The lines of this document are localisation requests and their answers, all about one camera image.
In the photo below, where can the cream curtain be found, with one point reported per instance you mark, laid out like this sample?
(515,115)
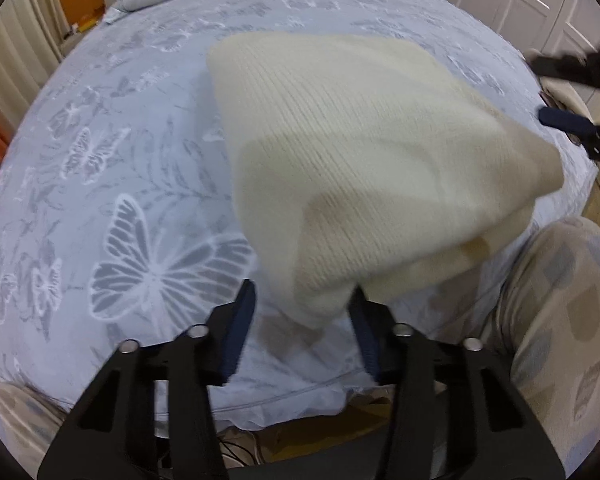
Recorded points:
(20,45)

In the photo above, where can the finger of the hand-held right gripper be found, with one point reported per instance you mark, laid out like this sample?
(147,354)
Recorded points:
(570,67)
(565,119)

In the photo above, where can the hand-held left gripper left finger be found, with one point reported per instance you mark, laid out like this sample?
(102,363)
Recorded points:
(237,335)

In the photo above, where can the bed with butterfly sheet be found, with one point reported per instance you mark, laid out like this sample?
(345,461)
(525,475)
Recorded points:
(130,160)

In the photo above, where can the beige folded cloth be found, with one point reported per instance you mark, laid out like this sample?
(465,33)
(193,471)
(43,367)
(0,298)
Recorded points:
(567,96)

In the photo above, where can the person's right leg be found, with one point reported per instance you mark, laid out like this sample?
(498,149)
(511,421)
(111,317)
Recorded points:
(565,310)

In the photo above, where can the cream knit cardigan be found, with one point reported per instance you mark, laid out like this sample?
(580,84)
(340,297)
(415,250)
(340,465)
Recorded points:
(370,160)

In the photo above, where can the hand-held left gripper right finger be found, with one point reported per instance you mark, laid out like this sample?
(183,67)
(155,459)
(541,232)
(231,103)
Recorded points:
(364,335)

